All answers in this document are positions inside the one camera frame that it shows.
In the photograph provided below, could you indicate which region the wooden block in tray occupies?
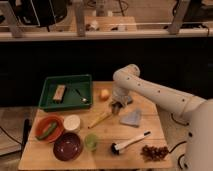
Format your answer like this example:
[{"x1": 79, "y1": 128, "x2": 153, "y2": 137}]
[{"x1": 53, "y1": 85, "x2": 66, "y2": 102}]

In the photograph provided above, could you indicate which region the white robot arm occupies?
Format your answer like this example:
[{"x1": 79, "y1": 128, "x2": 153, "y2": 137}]
[{"x1": 112, "y1": 64, "x2": 213, "y2": 171}]

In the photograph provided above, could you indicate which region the blue folded cloth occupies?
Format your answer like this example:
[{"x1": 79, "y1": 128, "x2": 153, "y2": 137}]
[{"x1": 119, "y1": 109, "x2": 141, "y2": 127}]

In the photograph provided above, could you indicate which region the orange apple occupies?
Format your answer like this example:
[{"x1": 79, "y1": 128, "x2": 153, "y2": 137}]
[{"x1": 99, "y1": 89, "x2": 110, "y2": 101}]

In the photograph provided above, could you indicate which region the small metal cup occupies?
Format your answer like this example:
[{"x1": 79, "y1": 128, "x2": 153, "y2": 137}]
[{"x1": 112, "y1": 102, "x2": 122, "y2": 114}]

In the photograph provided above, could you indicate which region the metal spoon in tray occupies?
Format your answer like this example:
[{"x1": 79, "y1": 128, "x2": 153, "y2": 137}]
[{"x1": 75, "y1": 89, "x2": 88, "y2": 103}]

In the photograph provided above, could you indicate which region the black white brush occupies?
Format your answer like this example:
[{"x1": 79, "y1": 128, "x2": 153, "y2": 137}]
[{"x1": 111, "y1": 131, "x2": 151, "y2": 155}]

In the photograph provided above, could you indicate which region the green plastic cup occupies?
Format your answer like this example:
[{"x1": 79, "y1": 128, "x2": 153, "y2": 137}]
[{"x1": 84, "y1": 134, "x2": 98, "y2": 151}]

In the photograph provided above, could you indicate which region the orange bowl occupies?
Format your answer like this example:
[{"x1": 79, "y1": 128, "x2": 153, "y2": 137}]
[{"x1": 35, "y1": 115, "x2": 64, "y2": 143}]

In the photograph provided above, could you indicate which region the black cable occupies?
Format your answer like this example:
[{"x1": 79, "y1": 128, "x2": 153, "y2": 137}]
[{"x1": 169, "y1": 112, "x2": 190, "y2": 171}]

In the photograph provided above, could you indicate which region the green plastic tray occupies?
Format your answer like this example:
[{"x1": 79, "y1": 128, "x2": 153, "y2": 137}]
[{"x1": 39, "y1": 74, "x2": 93, "y2": 112}]

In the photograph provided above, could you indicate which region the brown grape bunch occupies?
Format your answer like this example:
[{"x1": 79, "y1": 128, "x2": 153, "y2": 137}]
[{"x1": 141, "y1": 145, "x2": 169, "y2": 161}]

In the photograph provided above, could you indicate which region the yellow banana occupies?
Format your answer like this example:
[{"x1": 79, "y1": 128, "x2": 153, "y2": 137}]
[{"x1": 88, "y1": 112, "x2": 111, "y2": 129}]

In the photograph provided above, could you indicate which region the dark red bowl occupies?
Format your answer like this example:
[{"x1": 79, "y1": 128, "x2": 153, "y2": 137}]
[{"x1": 53, "y1": 132, "x2": 83, "y2": 161}]

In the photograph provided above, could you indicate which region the green cucumber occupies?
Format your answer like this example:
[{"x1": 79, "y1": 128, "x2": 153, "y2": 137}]
[{"x1": 36, "y1": 122, "x2": 57, "y2": 140}]

